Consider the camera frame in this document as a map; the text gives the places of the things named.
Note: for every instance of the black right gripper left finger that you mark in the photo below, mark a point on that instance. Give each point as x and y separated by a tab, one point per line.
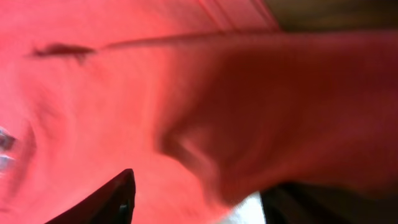
113	203

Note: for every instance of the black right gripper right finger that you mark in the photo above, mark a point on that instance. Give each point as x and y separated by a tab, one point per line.
307	204

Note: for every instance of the red printed t-shirt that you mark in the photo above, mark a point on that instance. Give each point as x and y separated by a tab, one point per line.
206	101

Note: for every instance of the beige garment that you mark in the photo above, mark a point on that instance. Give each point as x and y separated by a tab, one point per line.
249	211

